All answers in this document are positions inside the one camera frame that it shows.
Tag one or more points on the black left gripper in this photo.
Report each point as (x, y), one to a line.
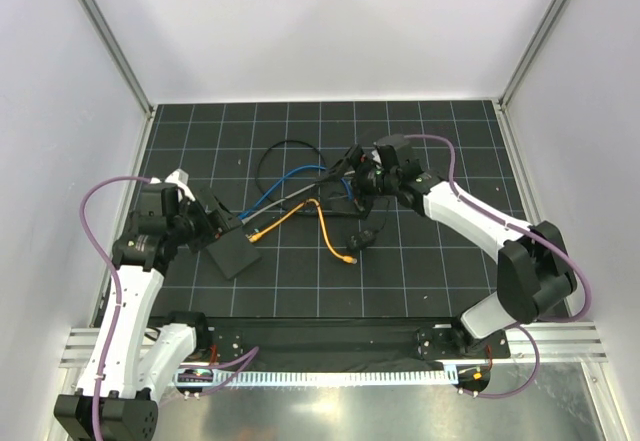
(208, 231)

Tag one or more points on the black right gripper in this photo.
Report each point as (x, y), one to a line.
(359, 163)

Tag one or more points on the black network switch box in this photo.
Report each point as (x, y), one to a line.
(233, 253)

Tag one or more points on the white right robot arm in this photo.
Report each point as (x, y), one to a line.
(534, 273)

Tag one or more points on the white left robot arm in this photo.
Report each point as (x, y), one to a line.
(118, 395)

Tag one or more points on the black power adapter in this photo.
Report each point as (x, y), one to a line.
(361, 240)

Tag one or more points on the black grid mat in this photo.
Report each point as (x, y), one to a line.
(254, 153)

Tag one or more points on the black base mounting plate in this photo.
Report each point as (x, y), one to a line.
(430, 338)

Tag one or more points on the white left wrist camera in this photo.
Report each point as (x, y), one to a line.
(180, 178)

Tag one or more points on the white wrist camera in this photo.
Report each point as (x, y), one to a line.
(394, 150)
(180, 178)

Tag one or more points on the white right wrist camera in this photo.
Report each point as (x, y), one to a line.
(394, 150)

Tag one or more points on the white slotted cable duct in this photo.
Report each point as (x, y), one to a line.
(205, 379)

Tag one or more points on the left aluminium frame post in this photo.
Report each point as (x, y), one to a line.
(113, 48)

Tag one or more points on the aluminium frame post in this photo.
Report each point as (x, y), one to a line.
(540, 36)
(113, 48)

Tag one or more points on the aluminium front rail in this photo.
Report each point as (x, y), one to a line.
(556, 344)

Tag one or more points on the right aluminium frame post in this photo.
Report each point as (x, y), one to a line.
(540, 36)

